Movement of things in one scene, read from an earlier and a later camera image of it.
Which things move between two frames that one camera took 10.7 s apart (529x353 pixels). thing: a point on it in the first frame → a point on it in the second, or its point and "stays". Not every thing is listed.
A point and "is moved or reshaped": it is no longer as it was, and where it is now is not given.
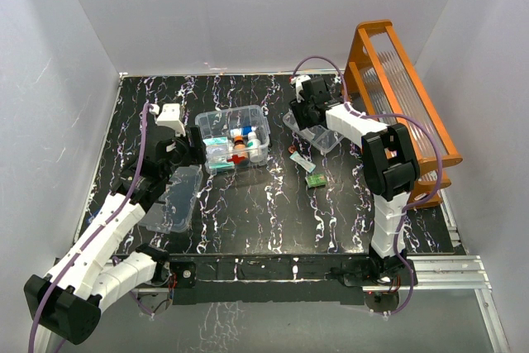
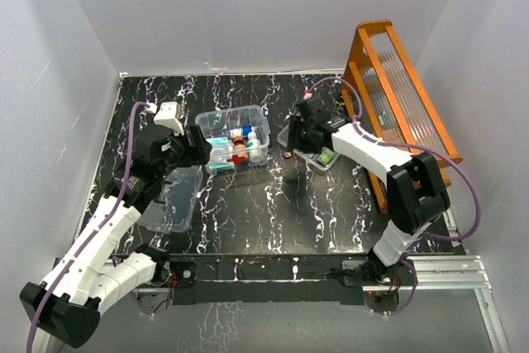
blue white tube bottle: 243,131 stays
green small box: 315,180 → 326,156
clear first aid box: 235,138 stays
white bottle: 254,146 stays
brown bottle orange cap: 240,149 stays
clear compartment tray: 316,137 is moved or reshaped
